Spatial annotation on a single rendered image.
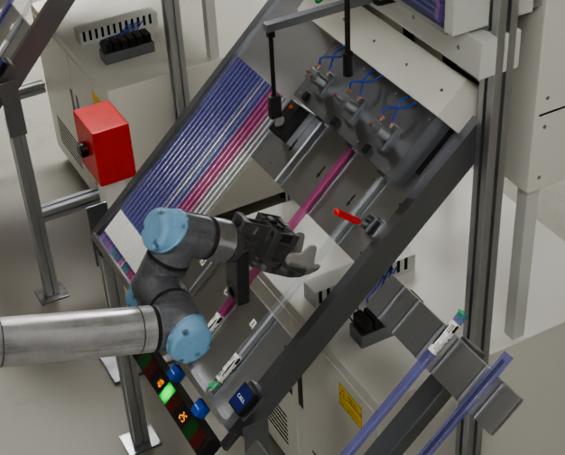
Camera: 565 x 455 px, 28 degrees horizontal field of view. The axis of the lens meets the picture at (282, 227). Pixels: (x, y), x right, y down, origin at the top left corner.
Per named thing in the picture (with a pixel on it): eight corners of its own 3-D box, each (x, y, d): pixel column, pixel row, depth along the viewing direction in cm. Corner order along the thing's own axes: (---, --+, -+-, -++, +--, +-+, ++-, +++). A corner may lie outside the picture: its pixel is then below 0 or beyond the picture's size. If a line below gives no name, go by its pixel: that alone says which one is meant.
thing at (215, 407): (245, 432, 210) (218, 423, 205) (113, 247, 258) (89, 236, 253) (248, 428, 210) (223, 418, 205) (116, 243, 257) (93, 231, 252)
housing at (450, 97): (478, 151, 201) (436, 116, 192) (338, 42, 237) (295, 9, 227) (507, 115, 200) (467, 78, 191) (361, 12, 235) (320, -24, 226)
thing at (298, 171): (373, 273, 205) (356, 264, 201) (214, 115, 252) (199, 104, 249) (489, 130, 200) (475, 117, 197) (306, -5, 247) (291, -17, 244)
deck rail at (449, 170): (249, 440, 209) (227, 431, 205) (245, 432, 210) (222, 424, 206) (497, 135, 199) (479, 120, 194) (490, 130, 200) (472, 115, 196)
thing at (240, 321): (239, 424, 208) (227, 420, 206) (107, 239, 256) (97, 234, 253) (303, 346, 206) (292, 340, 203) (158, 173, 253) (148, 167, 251)
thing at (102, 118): (115, 385, 318) (71, 152, 271) (85, 336, 335) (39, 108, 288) (192, 355, 326) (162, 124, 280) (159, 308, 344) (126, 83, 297)
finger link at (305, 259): (338, 253, 204) (297, 244, 198) (323, 281, 206) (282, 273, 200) (329, 244, 206) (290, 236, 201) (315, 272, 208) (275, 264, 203)
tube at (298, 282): (216, 391, 211) (212, 389, 211) (213, 386, 213) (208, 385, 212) (387, 180, 205) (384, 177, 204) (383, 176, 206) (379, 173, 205)
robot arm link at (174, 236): (132, 237, 189) (152, 195, 186) (185, 246, 196) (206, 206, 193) (149, 264, 184) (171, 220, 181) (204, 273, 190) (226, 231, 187)
